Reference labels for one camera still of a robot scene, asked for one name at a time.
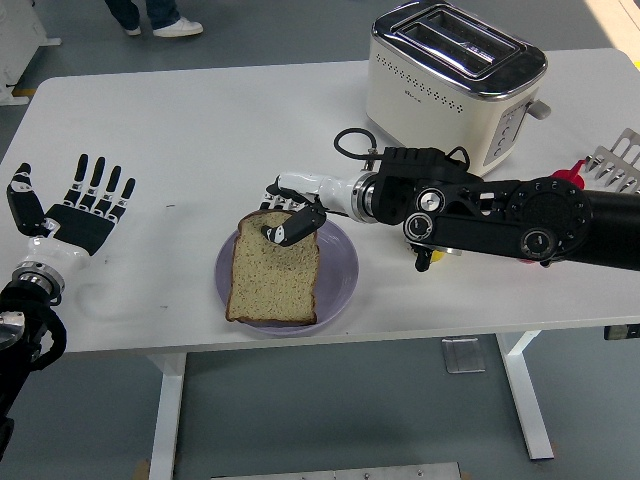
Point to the yellow squeeze bottle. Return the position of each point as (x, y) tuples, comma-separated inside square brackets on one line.
[(436, 256)]

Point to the bread slice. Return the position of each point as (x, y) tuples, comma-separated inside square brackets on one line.
[(272, 280)]

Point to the person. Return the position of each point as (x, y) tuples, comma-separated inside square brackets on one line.
[(160, 15)]

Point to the long metal floor plate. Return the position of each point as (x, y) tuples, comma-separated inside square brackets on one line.
[(335, 472)]

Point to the cream two-slot toaster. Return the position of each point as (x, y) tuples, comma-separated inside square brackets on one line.
[(425, 115)]

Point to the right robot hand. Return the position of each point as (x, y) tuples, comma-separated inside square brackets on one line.
[(330, 192)]

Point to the purple plate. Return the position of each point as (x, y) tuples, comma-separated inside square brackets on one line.
[(340, 270)]

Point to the black table control panel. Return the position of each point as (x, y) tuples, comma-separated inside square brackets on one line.
[(620, 332)]

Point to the white machine housing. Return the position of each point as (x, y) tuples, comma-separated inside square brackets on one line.
[(15, 35)]

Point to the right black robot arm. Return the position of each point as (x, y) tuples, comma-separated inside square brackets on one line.
[(500, 220)]

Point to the white table leg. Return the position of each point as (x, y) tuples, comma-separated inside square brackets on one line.
[(167, 425), (525, 400)]

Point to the silver toast rack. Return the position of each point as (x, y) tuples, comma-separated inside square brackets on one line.
[(617, 160)]

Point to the small metal floor plate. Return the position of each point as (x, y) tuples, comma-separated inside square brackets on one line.
[(462, 355)]

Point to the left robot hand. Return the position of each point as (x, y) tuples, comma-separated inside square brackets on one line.
[(80, 227)]

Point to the red squeeze bottle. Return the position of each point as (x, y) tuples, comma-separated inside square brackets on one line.
[(567, 177)]

